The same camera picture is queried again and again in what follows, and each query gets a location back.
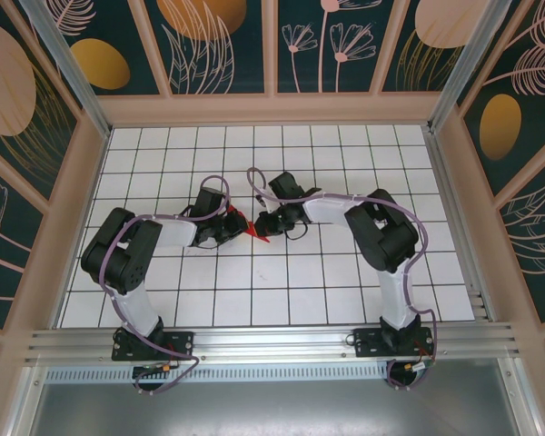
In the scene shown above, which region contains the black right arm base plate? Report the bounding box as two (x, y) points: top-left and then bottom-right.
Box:
(352, 327), (435, 360)

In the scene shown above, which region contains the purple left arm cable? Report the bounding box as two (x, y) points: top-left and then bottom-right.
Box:
(97, 174), (232, 396)

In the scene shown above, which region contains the red paper sheet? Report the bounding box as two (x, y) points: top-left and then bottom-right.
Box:
(226, 203), (273, 243)

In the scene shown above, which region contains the aluminium frame post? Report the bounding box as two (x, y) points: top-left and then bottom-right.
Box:
(429, 0), (512, 133)
(20, 0), (113, 137)

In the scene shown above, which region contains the aluminium mounting rail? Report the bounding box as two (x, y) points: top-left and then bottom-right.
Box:
(25, 321), (523, 365)

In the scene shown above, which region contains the aluminium side rail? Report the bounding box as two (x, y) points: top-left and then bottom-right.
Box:
(424, 129), (499, 323)

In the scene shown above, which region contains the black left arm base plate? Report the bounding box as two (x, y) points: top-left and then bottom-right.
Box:
(112, 330), (195, 362)

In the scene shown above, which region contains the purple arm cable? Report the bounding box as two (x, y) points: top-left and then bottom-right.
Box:
(246, 166), (439, 391)
(97, 174), (232, 396)

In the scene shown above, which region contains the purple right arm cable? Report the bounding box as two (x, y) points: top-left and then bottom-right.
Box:
(246, 166), (439, 391)

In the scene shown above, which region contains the perforated metal cable tray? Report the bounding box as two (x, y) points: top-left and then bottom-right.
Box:
(45, 367), (391, 382)

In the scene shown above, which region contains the grey metal sheet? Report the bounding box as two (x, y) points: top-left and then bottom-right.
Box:
(25, 380), (526, 436)

